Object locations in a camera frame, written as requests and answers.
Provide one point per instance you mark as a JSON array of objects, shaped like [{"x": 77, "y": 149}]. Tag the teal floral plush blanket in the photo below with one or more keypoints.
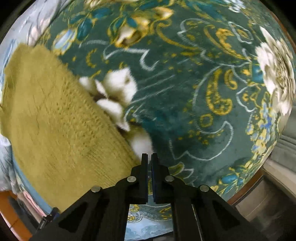
[{"x": 201, "y": 83}]

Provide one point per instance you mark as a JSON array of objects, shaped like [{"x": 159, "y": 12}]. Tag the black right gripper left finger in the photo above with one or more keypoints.
[{"x": 100, "y": 214}]

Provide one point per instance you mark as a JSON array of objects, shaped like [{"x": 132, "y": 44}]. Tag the olive green knit sweater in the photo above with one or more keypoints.
[{"x": 62, "y": 141}]

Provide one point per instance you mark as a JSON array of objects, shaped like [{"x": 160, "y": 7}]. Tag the grey floral pillow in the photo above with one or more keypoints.
[{"x": 25, "y": 22}]

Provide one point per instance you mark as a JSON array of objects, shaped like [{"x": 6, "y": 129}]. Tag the orange wooden bed frame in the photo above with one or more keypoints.
[{"x": 12, "y": 227}]

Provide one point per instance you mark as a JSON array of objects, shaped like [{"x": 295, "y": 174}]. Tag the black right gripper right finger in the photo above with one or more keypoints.
[{"x": 198, "y": 213}]

